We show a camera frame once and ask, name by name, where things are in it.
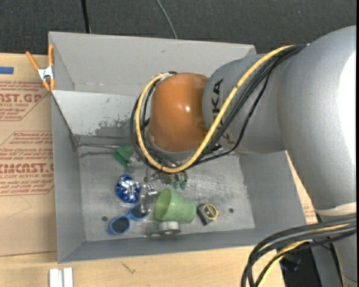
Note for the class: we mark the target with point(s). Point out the green plastic cup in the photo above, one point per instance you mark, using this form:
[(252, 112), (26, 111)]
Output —
[(176, 209)]

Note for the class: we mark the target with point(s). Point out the brown cardboard board, red print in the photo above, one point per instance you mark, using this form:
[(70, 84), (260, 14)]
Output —
[(24, 190)]

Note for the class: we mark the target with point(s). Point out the blue shiny foil ball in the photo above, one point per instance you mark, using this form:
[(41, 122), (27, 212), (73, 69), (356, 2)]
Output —
[(124, 191)]

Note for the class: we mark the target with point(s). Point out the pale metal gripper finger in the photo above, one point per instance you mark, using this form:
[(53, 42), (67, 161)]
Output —
[(144, 203), (150, 186)]

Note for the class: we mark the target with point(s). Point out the blue sunglasses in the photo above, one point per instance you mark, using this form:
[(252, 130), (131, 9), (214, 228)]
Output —
[(119, 224)]

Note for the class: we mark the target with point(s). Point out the black and yellow tape measure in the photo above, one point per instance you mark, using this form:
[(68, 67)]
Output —
[(208, 213)]

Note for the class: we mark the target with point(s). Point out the green cloth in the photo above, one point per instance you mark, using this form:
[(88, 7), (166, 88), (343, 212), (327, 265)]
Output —
[(124, 155)]

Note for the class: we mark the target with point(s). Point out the grey metal bin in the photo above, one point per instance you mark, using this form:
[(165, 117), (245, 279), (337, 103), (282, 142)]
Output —
[(107, 172)]

